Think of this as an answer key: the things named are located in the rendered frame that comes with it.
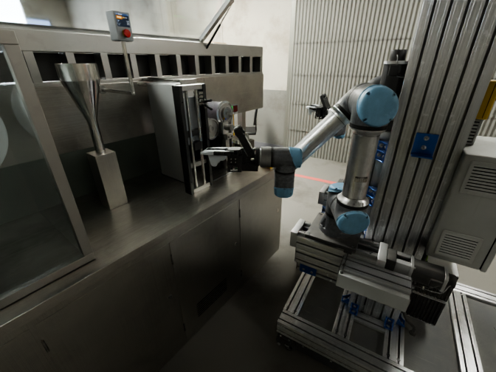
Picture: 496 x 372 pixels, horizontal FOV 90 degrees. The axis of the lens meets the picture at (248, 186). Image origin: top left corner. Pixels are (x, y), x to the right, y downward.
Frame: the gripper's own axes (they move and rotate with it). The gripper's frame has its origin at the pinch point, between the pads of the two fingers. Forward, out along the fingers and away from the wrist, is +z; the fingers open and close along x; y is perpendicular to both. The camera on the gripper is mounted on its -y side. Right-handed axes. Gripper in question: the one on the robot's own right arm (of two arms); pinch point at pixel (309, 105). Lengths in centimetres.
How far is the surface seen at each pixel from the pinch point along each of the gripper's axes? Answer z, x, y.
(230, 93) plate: 49, -38, -13
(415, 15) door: 57, 242, -48
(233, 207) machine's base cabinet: -29, -90, 33
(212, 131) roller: 0, -81, -3
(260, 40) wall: 257, 149, -44
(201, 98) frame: -16, -91, -26
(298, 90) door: 186, 167, 35
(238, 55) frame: 53, -24, -38
